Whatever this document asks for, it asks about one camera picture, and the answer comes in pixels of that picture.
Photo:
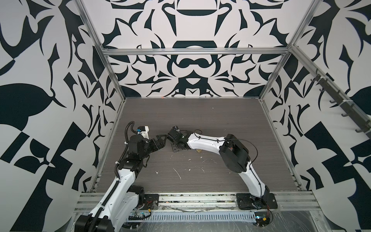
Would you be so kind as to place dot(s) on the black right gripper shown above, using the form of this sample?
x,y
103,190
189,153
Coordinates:
x,y
174,150

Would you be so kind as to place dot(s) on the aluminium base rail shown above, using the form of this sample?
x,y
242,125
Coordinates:
x,y
189,201

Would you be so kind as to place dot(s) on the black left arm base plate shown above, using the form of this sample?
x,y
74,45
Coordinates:
x,y
150,202

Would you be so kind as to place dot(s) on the right circuit board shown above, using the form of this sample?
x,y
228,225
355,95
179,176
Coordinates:
x,y
262,219

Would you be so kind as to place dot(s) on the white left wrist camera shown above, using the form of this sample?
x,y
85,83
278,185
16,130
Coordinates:
x,y
143,131

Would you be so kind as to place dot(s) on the circuit board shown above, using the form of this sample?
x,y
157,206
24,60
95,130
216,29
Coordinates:
x,y
140,216
262,219

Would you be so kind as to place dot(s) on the aluminium frame corner post left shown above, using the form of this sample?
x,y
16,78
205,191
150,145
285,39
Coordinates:
x,y
96,42

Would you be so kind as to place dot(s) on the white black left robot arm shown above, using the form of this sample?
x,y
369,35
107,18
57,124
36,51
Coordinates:
x,y
114,209

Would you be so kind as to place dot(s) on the left circuit board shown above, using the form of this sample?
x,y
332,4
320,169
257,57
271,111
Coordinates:
x,y
140,216

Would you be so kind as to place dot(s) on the white slotted cable duct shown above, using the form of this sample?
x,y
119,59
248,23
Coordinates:
x,y
198,217

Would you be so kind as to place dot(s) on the black hook rack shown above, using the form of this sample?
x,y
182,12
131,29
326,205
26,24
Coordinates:
x,y
349,106

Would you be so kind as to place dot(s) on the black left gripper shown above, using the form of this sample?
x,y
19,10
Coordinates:
x,y
160,143

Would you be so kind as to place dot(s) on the aluminium frame horizontal bar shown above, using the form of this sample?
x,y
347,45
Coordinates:
x,y
194,51

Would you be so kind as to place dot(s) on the aluminium frame corner post right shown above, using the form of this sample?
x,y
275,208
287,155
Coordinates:
x,y
308,16

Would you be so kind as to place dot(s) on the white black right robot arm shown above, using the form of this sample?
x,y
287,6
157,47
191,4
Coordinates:
x,y
233,153

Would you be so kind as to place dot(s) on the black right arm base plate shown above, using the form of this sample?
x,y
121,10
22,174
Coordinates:
x,y
246,201

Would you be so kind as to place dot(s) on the aluminium frame corner post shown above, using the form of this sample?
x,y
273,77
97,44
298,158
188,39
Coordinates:
x,y
308,16
96,42

